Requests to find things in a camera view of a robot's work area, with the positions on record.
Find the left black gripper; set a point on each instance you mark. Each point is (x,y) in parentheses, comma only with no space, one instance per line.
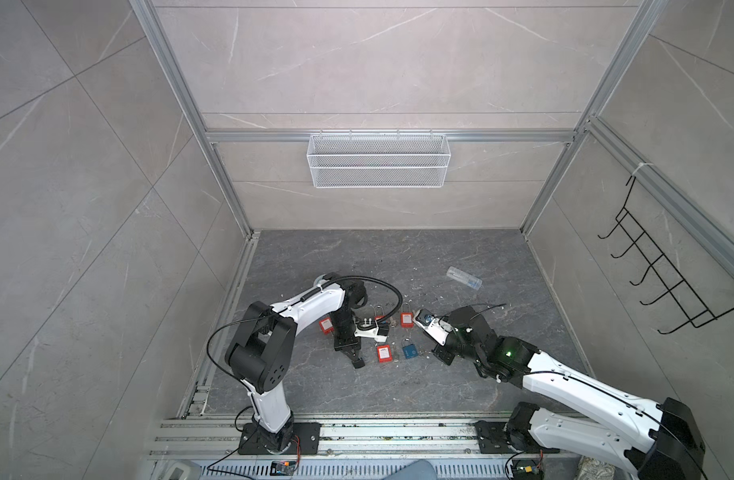
(350,347)

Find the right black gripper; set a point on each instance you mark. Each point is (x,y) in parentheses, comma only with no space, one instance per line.
(442,354)

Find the red padlock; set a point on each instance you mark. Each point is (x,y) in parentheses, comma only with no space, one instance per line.
(407,319)
(326,325)
(384,353)

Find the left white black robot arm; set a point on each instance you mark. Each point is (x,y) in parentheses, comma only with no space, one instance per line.
(256,350)

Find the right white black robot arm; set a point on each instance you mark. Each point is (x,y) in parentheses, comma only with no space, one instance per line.
(646,438)

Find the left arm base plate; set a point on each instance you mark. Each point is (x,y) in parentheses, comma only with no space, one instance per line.
(303,437)

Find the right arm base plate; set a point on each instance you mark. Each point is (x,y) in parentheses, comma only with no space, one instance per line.
(499,438)

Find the white wire mesh basket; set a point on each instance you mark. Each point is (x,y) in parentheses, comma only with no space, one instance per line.
(378,160)

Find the black wire hook rack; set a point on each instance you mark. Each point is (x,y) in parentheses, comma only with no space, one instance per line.
(675,286)

